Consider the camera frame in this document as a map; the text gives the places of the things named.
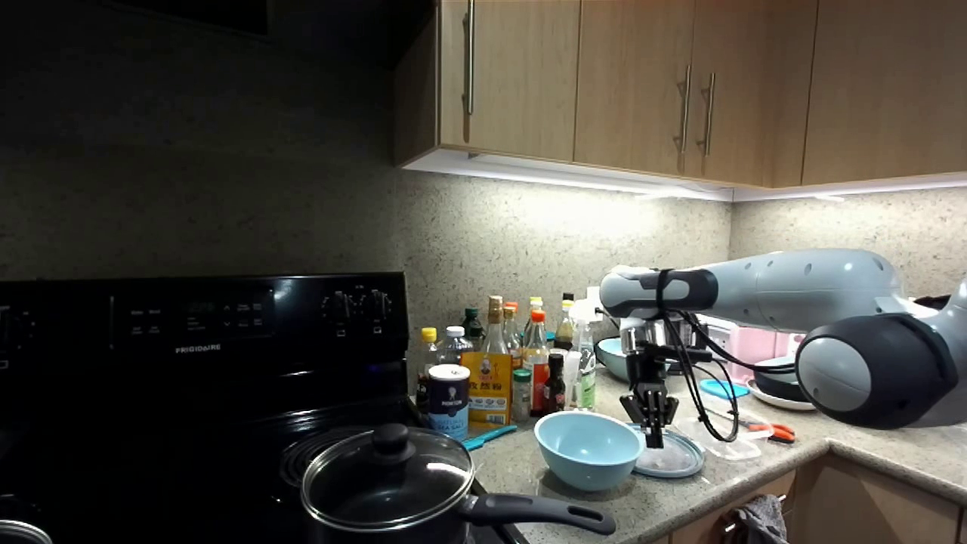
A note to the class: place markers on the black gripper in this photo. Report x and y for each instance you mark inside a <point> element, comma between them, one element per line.
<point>650,371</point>

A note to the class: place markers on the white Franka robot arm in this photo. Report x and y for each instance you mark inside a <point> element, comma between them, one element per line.
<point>787,287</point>

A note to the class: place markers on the round white plate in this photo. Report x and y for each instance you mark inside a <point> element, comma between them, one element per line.
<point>683,458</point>

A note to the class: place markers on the large light blue bowl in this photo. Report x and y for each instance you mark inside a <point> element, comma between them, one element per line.
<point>611,357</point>

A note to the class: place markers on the small light blue bowl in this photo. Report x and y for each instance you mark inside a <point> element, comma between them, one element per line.
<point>589,451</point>

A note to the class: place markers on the teal plastic lid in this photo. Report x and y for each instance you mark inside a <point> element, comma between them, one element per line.
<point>726,388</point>

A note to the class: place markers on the green label spray bottle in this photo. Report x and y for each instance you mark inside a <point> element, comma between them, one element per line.
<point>583,363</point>

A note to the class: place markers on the clear plastic sheet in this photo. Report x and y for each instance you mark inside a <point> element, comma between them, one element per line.
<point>749,447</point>

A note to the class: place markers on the small dark bottle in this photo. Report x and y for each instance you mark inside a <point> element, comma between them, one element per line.
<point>555,382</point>

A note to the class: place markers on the red hot sauce bottle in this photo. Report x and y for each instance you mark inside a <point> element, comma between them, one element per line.
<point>540,374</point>

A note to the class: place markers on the stack of black plates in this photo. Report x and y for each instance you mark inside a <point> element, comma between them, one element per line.
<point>778,382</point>

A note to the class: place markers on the small orange tool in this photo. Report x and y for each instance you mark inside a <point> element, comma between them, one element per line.
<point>782,433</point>

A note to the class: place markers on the pink box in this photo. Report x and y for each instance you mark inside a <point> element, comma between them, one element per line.
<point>766,344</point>

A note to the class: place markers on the green lidded spice jar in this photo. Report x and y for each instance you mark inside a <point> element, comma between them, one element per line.
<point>522,394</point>

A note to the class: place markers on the grey hanging towel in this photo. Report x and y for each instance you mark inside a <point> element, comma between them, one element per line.
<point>759,521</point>

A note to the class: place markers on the orange capped bottle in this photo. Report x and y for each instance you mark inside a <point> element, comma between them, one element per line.
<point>512,329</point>

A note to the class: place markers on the yellow label oil bottle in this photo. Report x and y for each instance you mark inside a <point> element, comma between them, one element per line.
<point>489,388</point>

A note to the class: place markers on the dark blue salt canister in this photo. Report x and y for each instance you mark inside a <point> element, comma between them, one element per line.
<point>448,402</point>

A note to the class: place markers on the clear bottle white cap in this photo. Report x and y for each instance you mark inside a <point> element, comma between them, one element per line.
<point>454,346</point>

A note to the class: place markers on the bottle with yellow cap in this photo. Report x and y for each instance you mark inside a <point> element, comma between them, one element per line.
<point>431,351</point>

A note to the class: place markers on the wooden lower cabinets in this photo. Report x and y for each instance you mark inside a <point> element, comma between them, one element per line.
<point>879,508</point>

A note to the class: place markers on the wooden cabinets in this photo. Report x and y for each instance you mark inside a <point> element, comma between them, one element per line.
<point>879,508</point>
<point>624,81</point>

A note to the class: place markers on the under cabinet light strip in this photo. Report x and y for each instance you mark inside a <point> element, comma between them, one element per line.
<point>562,173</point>

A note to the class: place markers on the black saucepan glass lid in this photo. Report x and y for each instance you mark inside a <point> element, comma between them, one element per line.
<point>382,486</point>

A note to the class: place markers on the wooden upper cabinets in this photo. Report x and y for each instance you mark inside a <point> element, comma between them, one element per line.
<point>624,81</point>

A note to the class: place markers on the black electric stove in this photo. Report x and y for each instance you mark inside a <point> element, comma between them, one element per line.
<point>200,321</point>

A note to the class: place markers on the white wall outlet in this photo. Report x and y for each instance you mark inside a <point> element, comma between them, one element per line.
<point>595,296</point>

